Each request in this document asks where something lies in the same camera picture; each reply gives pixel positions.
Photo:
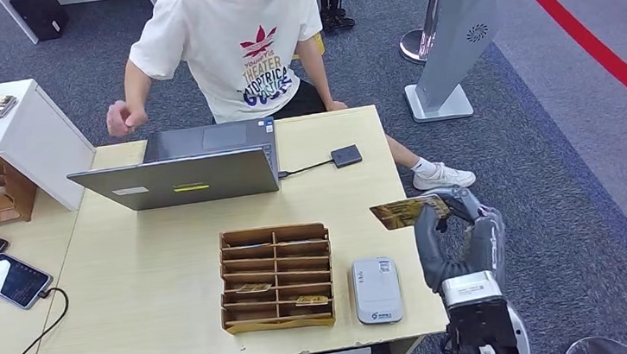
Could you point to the person's right forearm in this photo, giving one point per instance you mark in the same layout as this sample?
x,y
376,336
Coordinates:
x,y
138,83

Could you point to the white card reader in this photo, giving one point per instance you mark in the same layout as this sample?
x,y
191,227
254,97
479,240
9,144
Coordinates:
x,y
378,290

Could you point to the smartphone with lit screen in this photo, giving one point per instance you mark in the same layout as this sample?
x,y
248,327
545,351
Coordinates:
x,y
13,280

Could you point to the wooden slotted card organizer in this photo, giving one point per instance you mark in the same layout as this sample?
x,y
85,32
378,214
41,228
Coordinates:
x,y
275,271

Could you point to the person's left hand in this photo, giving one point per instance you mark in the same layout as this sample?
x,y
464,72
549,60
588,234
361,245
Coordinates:
x,y
335,105

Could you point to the person's right hand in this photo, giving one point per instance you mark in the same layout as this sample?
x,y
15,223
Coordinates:
x,y
124,118

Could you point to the gold patterned ID card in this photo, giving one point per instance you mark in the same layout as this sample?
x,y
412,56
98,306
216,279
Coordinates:
x,y
403,213

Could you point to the person's left forearm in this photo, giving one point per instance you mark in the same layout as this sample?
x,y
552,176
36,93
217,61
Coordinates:
x,y
314,69

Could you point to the white sneaker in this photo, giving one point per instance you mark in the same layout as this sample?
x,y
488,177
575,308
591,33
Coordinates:
x,y
443,177

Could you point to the grey kiosk stand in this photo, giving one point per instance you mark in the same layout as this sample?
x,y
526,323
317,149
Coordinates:
x,y
452,30

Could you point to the gold room key card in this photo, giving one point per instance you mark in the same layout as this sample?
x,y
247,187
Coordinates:
x,y
312,300
253,288

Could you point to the red barrier belt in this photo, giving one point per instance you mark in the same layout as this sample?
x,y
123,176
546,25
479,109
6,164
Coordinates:
x,y
588,40

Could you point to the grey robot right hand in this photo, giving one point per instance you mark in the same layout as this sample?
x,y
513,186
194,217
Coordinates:
x,y
483,240

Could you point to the glossy grey round object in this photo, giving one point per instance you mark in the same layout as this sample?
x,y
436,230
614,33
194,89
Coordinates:
x,y
597,348

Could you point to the grey laptop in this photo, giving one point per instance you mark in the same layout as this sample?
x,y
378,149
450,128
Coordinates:
x,y
187,179

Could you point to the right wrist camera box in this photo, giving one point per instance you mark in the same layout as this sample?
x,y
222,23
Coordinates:
x,y
474,289

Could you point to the chrome stanchion post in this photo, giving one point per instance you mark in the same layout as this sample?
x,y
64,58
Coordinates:
x,y
413,45

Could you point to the person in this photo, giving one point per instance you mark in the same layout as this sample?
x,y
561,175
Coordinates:
x,y
237,39

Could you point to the small black USB hub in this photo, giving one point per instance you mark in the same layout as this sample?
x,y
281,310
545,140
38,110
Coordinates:
x,y
346,156

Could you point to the white cabinet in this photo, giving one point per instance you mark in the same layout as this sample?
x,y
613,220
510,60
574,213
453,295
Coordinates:
x,y
28,140

